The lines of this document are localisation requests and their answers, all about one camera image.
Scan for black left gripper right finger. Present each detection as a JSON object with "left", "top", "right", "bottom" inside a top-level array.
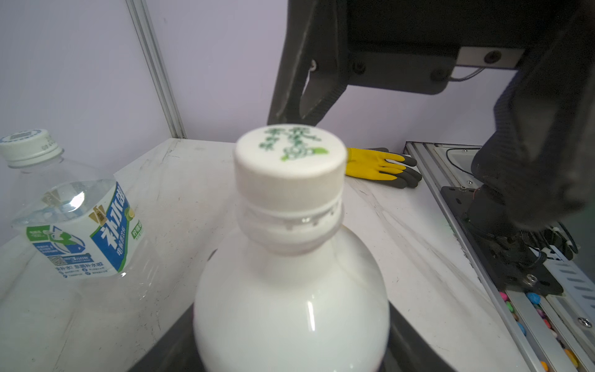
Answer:
[{"left": 378, "top": 303, "right": 456, "bottom": 372}]

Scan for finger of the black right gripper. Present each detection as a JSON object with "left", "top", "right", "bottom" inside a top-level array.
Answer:
[{"left": 267, "top": 1, "right": 349, "bottom": 126}]

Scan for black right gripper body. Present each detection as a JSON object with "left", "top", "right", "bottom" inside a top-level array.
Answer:
[{"left": 347, "top": 1, "right": 567, "bottom": 95}]

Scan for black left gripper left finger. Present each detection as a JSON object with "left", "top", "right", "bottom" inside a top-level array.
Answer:
[{"left": 130, "top": 305, "right": 205, "bottom": 372}]

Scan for white green bottle cap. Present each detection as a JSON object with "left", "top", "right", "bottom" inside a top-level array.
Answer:
[{"left": 233, "top": 124, "right": 347, "bottom": 216}]

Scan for white label tea bottle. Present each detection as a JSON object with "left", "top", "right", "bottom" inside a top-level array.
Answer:
[{"left": 193, "top": 188, "right": 390, "bottom": 371}]

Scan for clear small water bottle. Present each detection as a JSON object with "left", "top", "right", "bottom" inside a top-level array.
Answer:
[{"left": 9, "top": 153, "right": 159, "bottom": 310}]

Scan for white blue bottle cap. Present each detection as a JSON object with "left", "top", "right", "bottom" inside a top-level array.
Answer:
[{"left": 1, "top": 129, "right": 64, "bottom": 168}]

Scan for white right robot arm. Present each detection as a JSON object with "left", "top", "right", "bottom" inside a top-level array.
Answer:
[{"left": 268, "top": 1, "right": 594, "bottom": 229}]

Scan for yellow black work glove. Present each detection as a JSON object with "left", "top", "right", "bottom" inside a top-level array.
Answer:
[{"left": 346, "top": 148, "right": 422, "bottom": 189}]

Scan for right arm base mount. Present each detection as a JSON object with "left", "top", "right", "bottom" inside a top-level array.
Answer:
[{"left": 440, "top": 186, "right": 578, "bottom": 296}]

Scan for aluminium frame post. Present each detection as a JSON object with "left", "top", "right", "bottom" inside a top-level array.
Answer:
[{"left": 126, "top": 0, "right": 187, "bottom": 139}]

